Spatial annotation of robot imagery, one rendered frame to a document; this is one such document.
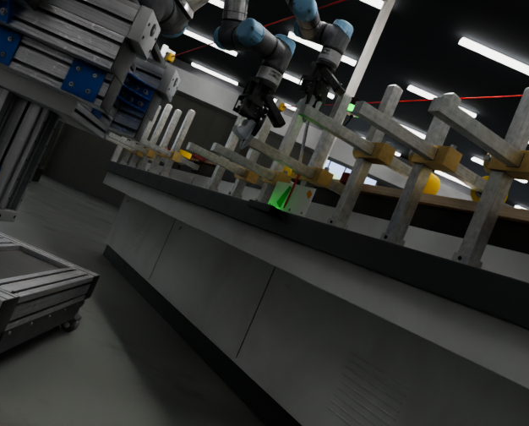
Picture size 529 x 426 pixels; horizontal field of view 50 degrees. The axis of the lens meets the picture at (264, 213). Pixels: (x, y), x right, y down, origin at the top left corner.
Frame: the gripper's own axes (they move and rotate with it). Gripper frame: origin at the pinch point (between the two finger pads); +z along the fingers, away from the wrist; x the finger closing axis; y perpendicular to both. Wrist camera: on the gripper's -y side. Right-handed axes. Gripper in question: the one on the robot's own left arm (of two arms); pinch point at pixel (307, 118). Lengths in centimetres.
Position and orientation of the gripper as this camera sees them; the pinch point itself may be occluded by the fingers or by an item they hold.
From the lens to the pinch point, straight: 193.7
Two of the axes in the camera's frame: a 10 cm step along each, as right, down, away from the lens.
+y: -6.9, -2.9, 6.6
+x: -5.9, -3.0, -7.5
